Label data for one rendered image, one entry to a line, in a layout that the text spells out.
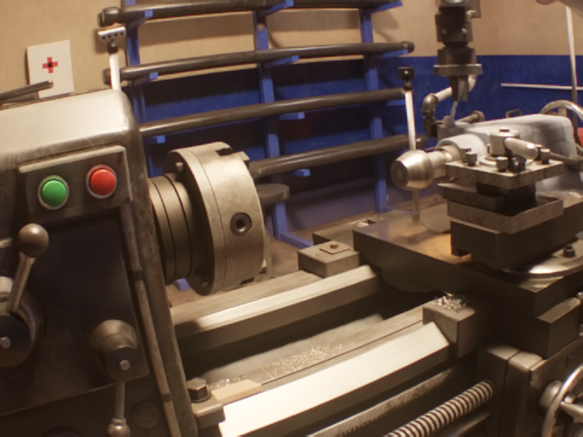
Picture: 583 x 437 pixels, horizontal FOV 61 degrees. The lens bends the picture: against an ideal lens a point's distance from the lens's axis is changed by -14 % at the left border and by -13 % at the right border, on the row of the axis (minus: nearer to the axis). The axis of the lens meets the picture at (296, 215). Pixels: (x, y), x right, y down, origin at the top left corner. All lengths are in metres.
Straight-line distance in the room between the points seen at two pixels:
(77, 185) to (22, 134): 0.10
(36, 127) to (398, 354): 0.69
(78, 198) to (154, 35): 3.50
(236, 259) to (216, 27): 3.45
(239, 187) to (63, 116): 0.34
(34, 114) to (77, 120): 0.06
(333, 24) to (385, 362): 3.99
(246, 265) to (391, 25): 4.37
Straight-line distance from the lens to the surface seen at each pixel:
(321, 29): 4.68
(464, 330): 1.04
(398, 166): 1.19
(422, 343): 1.02
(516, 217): 0.96
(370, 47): 4.48
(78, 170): 0.61
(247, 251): 0.88
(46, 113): 0.67
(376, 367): 0.96
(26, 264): 0.57
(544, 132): 1.46
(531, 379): 1.03
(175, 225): 0.87
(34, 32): 3.93
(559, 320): 1.04
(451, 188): 1.05
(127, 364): 0.63
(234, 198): 0.86
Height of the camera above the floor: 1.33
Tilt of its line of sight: 15 degrees down
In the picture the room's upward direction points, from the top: 6 degrees counter-clockwise
